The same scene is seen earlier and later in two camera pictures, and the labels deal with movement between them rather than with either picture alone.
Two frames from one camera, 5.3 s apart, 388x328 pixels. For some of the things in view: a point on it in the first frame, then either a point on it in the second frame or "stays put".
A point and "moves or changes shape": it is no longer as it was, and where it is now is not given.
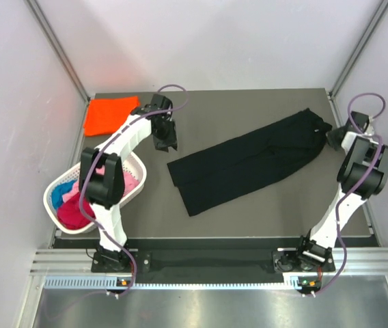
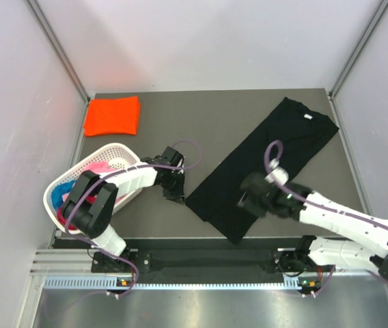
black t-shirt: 229,168 moves or changes shape
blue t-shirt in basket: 59,190 stays put
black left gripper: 170,140 → 177,194
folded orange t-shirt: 105,115 stays put
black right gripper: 330,135 → 248,200
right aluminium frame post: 358,48 stays put
